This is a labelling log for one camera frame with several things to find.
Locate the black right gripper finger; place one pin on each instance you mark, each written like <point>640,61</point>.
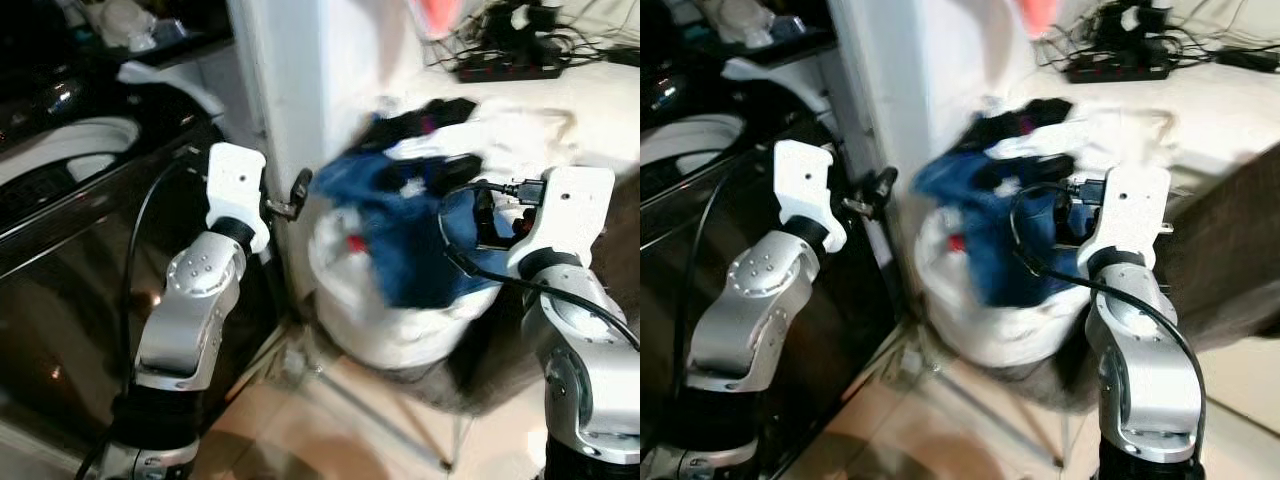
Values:
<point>1020,175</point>
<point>452,170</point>

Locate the blue denim garment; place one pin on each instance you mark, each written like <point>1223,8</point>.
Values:
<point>1000,260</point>
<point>410,260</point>

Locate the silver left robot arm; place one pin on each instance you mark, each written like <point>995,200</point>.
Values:
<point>190,290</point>
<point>745,300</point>

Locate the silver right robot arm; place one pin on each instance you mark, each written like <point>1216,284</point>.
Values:
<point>1150,380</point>
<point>590,380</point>

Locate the black washing machine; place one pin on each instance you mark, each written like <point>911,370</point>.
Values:
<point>680,300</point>
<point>60,300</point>

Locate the black garment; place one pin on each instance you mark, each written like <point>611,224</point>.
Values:
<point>420,120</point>
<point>1020,118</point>

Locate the white garment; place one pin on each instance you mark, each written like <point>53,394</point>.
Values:
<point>510,135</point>
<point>1110,135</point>

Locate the black power strip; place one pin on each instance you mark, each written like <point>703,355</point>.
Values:
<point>1115,70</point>
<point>510,70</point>

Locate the white laundry basket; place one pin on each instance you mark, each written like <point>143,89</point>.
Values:
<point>1000,335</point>
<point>400,335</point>

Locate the pink object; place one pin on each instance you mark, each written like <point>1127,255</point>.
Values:
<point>438,15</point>
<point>1040,15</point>

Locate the white bag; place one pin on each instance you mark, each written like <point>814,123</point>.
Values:
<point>740,20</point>
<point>125,22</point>

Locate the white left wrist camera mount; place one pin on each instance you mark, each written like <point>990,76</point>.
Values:
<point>805,185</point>
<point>235,185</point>

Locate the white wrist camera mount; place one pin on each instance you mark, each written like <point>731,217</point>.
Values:
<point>805,185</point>
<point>1135,210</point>
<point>570,210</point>
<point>235,185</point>

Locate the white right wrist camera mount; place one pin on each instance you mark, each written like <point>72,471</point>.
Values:
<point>1135,210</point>
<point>570,210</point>

